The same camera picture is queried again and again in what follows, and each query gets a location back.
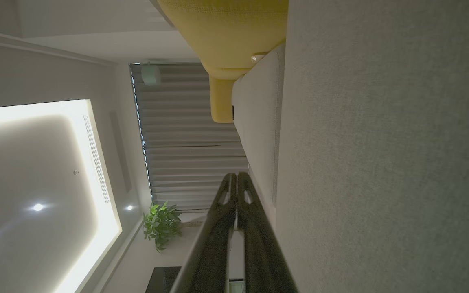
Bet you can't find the white wall speaker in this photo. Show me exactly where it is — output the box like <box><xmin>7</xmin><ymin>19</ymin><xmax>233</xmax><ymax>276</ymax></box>
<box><xmin>142</xmin><ymin>64</ymin><xmax>162</xmax><ymax>86</ymax></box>

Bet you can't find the small grey sofa cushion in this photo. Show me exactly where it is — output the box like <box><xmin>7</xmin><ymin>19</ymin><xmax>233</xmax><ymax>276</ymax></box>
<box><xmin>231</xmin><ymin>44</ymin><xmax>286</xmax><ymax>228</ymax></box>

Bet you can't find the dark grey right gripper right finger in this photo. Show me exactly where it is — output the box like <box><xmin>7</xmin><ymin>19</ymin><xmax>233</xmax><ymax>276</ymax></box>
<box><xmin>237</xmin><ymin>172</ymin><xmax>299</xmax><ymax>293</ymax></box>

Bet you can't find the grey pleated curtain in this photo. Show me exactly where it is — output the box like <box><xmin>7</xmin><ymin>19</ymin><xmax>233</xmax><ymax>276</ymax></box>
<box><xmin>130</xmin><ymin>63</ymin><xmax>250</xmax><ymax>212</ymax></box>

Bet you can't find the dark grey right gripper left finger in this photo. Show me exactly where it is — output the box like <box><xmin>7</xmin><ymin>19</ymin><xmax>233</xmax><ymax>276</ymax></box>
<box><xmin>169</xmin><ymin>172</ymin><xmax>238</xmax><ymax>293</ymax></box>

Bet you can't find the large grey sofa cushion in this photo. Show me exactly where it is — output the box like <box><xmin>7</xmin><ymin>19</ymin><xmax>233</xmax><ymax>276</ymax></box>
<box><xmin>275</xmin><ymin>0</ymin><xmax>469</xmax><ymax>293</ymax></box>

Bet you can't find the yellow sofa backrest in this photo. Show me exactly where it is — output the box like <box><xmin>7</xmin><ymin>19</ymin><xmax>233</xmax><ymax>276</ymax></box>
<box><xmin>157</xmin><ymin>0</ymin><xmax>289</xmax><ymax>123</ymax></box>

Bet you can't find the green potted plant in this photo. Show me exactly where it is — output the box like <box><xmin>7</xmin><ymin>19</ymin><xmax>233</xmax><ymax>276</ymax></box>
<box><xmin>143</xmin><ymin>201</ymin><xmax>183</xmax><ymax>253</ymax></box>

